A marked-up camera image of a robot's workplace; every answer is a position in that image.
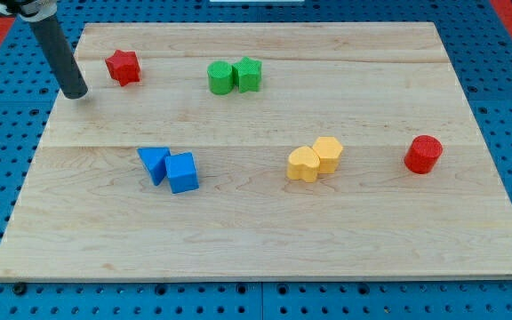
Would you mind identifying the blue perforated pegboard base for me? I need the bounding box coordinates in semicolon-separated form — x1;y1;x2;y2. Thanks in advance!
0;1;512;319

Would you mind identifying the white and black rod mount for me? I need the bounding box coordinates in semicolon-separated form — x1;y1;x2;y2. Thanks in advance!
0;0;58;22

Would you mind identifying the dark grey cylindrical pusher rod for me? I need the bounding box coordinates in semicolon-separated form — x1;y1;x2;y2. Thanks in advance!
29;14;88;100

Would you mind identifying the yellow heart block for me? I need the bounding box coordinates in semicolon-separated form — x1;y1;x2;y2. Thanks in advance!
286;146;320;183

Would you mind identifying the light wooden board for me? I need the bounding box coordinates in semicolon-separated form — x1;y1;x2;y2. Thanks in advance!
0;22;512;283

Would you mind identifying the green cylinder block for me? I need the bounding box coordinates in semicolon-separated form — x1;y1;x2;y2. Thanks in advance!
207;60;234;95

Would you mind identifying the green star block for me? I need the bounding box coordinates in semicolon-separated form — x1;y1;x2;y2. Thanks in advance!
232;57;262;93

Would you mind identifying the blue triangle block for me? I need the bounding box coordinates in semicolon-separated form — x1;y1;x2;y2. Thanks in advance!
137;147;171;186

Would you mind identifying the red star block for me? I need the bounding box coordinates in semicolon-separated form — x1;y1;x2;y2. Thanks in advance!
105;50;140;86

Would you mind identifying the blue cube block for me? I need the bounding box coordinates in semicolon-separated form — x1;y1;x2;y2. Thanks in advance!
164;152;199;194

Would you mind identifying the yellow hexagon block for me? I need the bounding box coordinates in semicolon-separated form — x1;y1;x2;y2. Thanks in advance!
312;136;344;174

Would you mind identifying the red cylinder block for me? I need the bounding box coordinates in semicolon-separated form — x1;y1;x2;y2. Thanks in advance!
404;135;443;174

